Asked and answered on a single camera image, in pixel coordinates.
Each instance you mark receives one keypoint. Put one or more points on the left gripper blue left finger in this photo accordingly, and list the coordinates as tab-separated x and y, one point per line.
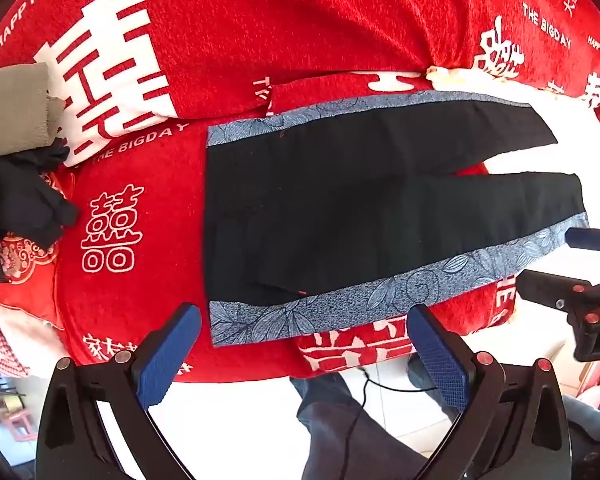
161	354

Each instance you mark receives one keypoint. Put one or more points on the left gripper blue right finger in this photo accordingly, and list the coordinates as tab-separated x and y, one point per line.
447	359

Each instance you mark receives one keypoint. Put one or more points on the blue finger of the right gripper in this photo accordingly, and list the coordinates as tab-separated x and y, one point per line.
554	291
583	238

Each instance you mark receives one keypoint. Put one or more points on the black pants with patterned stripe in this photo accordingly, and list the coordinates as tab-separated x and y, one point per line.
343	213

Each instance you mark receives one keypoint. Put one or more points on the red embroidered cushion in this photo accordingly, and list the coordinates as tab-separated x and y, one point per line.
20	257

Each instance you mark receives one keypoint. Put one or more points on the peach satin blanket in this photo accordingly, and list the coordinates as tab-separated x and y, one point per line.
457	79

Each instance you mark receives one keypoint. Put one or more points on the black crumpled garment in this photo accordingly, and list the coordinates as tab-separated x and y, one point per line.
29	206

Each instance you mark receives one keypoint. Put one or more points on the grey folded garment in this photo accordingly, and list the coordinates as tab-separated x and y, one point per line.
29	115

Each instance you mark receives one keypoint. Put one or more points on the red sofa cover with characters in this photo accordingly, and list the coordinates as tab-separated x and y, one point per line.
143	82

